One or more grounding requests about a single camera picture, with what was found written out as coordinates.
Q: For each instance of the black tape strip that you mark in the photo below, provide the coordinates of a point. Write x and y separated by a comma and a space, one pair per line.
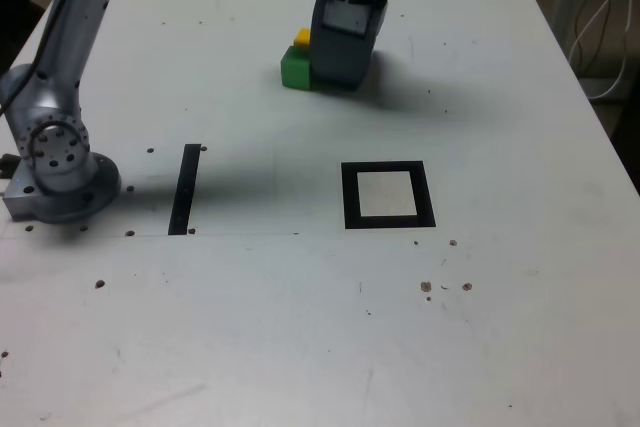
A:
184, 192

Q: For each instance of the yellow cube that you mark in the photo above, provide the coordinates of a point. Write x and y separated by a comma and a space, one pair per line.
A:
302, 38

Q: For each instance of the black tape square outline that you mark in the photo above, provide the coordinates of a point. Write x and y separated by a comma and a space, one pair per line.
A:
350, 197

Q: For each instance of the green cube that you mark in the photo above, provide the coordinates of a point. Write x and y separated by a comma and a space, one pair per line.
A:
296, 69

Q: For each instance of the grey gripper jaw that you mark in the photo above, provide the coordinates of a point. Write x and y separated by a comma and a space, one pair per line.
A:
345, 57

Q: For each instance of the black base connector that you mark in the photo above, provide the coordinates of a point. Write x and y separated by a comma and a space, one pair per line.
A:
9, 164

